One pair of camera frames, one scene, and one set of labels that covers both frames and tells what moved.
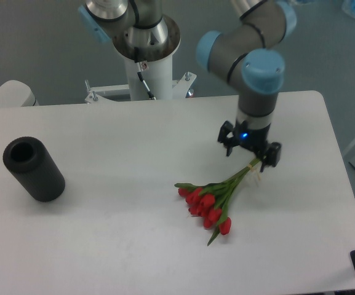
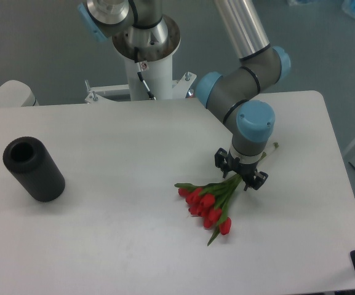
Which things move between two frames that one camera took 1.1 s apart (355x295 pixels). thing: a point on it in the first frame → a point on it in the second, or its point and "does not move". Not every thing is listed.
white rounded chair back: (11, 93) does not move
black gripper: (255, 139) → (247, 170)
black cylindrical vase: (29, 158) does not move
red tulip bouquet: (210, 201) does not move
